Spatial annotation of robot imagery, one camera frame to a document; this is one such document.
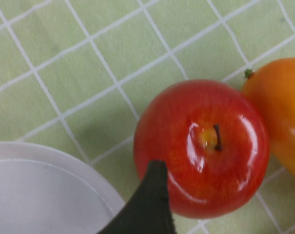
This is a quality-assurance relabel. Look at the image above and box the green checked tablecloth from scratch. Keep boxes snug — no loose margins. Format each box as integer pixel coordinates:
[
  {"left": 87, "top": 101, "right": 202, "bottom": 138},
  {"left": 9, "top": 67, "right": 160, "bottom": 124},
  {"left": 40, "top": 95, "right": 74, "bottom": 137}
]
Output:
[{"left": 0, "top": 0, "right": 295, "bottom": 234}]

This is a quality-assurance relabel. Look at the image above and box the red apple with long stem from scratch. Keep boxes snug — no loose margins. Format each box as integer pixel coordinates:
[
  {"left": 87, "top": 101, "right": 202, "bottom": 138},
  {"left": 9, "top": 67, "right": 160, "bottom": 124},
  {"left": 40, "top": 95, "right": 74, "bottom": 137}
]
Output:
[{"left": 133, "top": 79, "right": 271, "bottom": 219}]

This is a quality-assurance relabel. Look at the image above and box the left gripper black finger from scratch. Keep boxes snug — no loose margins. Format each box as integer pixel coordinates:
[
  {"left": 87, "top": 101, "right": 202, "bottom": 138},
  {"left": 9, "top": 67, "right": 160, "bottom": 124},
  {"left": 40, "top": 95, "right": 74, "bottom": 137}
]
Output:
[{"left": 98, "top": 159, "right": 177, "bottom": 234}]

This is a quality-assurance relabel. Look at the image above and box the white round plate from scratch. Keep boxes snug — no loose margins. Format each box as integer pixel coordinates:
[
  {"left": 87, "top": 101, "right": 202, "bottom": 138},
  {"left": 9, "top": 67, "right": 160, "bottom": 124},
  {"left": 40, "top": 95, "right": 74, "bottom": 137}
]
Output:
[{"left": 0, "top": 142, "right": 126, "bottom": 234}]

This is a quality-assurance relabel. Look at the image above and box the mango with orange top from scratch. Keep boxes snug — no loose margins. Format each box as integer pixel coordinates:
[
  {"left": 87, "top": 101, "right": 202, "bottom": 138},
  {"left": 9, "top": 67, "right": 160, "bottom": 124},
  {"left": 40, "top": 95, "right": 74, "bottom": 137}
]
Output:
[{"left": 241, "top": 58, "right": 295, "bottom": 185}]

